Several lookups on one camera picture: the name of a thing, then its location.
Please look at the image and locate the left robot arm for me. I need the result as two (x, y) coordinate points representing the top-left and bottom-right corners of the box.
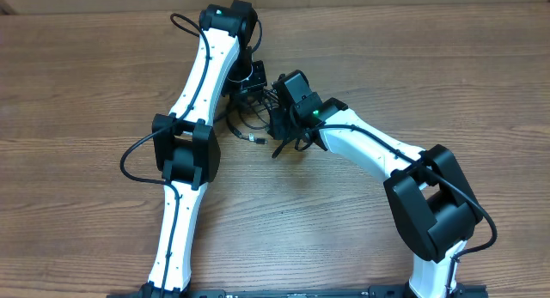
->
(138, 0), (258, 297)

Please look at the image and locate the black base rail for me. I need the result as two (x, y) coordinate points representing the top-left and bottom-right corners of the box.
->
(107, 283), (489, 298)

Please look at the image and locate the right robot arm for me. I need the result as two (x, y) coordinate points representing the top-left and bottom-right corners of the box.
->
(272, 70), (488, 297)

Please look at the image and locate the black cable bundle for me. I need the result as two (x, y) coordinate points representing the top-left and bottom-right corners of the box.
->
(214, 87), (289, 160)

